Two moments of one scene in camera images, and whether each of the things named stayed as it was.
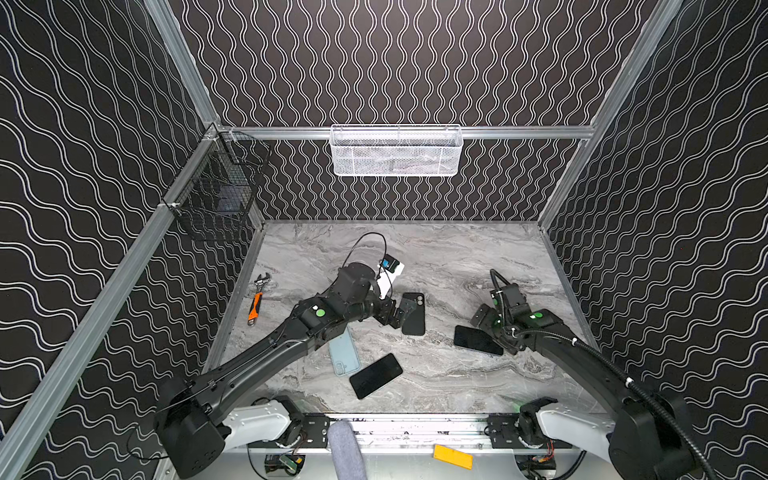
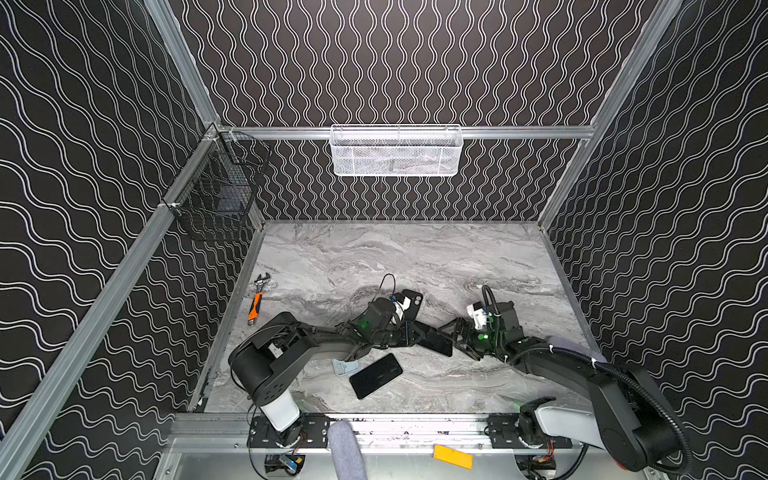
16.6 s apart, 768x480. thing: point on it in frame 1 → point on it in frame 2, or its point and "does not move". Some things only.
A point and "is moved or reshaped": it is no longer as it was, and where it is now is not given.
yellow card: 452,456 does not move
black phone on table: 378,373 does not move
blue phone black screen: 476,340 is moved or reshaped
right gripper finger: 485,318 → 458,328
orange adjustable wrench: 254,309 does not move
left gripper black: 384,308 → 411,328
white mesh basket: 396,150 does not move
